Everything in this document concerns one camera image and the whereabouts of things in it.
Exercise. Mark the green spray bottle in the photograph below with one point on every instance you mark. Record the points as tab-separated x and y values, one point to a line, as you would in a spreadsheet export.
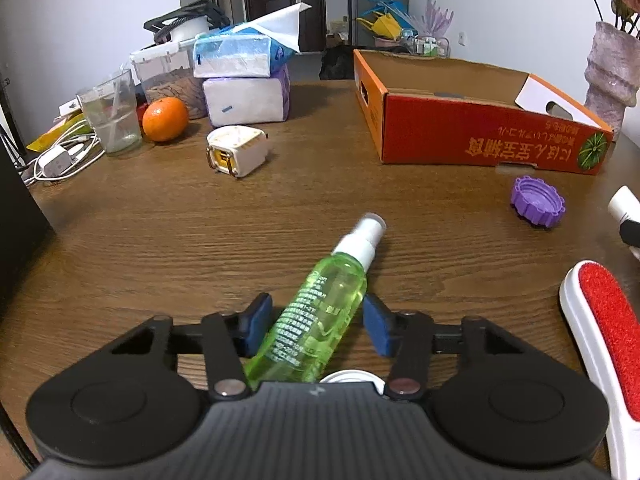
305	335

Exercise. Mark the white tape measure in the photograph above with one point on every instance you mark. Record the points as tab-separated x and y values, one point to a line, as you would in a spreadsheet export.
237	150

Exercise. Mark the purple tissue pack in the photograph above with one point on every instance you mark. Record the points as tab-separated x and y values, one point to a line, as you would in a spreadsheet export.
248	101

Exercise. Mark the wire rack with bottles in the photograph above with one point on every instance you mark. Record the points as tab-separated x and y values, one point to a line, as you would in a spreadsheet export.
431	47

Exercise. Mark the orange fruit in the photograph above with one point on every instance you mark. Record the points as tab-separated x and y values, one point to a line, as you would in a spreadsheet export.
165	119

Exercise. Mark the purple jar lid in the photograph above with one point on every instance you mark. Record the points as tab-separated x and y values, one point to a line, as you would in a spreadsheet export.
537	201

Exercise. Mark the yellow bag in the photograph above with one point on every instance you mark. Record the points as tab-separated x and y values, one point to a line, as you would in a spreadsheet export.
384	26

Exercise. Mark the white charger with cables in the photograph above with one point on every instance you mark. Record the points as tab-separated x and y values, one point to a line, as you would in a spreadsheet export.
75	150

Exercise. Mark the black bag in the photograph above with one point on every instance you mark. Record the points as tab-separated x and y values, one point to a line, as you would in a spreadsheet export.
337	63

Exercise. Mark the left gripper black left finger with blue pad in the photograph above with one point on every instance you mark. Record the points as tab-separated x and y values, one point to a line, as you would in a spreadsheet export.
222	339

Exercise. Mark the blue tissue pack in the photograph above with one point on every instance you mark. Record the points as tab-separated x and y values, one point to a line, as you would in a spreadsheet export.
258	48

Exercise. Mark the orange cardboard box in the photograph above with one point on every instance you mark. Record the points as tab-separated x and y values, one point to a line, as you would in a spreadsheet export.
432	111

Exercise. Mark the clear plastic cup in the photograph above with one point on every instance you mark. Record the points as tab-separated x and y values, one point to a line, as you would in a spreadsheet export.
111	111

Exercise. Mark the white jar lid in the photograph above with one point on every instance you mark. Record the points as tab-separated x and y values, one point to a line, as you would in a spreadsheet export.
352	375

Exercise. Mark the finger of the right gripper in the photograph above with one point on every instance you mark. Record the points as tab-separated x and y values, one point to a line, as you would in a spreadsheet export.
624	208

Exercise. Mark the clear food container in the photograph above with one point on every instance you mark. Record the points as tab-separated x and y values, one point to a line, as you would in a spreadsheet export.
166	71

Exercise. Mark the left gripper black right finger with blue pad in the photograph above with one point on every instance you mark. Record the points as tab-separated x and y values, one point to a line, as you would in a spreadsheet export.
412	338

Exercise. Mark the red white lint brush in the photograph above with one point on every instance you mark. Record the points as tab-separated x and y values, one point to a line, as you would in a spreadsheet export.
606	331

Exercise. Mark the purple coral decoration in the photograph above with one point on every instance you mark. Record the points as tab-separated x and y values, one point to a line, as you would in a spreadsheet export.
434	21

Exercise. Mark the pink ceramic vase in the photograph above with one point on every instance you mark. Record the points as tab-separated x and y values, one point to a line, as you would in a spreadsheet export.
612	75

